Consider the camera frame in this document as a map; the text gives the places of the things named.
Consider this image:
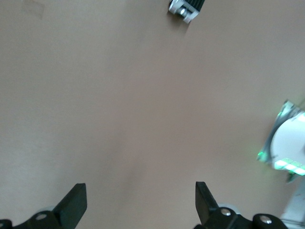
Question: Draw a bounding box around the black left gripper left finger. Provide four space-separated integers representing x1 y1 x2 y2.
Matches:
13 183 88 229

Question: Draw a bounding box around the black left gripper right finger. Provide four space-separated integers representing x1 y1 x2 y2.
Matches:
194 181 252 229

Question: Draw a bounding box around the white jeep toy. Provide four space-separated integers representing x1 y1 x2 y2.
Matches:
168 0 206 24

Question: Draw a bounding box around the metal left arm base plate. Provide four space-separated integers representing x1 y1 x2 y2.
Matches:
256 99 303 167

